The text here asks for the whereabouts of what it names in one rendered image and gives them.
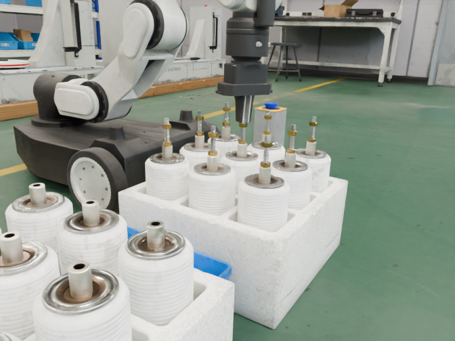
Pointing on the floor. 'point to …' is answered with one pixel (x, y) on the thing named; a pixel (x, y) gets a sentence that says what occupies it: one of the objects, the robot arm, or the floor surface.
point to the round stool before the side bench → (286, 59)
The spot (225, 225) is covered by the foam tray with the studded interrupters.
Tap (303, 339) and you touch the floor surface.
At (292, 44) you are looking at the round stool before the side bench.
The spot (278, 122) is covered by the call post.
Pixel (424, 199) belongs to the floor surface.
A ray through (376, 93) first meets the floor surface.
